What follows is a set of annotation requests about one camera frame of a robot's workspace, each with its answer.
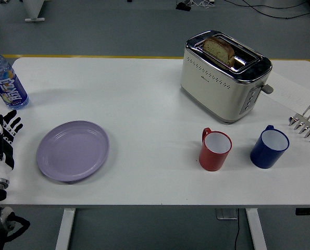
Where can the purple round plate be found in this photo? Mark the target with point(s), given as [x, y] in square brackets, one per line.
[72, 151]

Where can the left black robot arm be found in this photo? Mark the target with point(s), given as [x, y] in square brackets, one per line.
[3, 224]

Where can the blue-label plastic drink bottle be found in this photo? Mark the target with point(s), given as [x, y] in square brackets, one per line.
[10, 88]

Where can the white table leg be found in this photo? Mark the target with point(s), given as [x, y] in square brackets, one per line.
[256, 229]
[64, 229]

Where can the white stand base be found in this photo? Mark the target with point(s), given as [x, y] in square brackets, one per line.
[33, 10]

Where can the red cup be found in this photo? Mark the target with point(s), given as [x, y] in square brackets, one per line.
[212, 159]

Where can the cream and chrome toaster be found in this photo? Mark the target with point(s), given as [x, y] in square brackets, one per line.
[212, 91]

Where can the black floor adapter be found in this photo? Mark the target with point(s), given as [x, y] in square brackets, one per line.
[183, 6]

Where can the bread slice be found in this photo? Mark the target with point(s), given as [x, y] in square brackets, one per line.
[218, 50]

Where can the blue cup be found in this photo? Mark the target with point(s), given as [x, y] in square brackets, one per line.
[264, 156]

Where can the white paper sheet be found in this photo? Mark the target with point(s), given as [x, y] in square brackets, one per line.
[290, 88]

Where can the black table control panel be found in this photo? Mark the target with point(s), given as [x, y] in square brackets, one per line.
[308, 211]

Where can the metal toast rack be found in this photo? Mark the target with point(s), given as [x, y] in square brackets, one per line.
[309, 125]

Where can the grey under-table bracket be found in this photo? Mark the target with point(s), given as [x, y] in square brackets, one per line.
[226, 214]

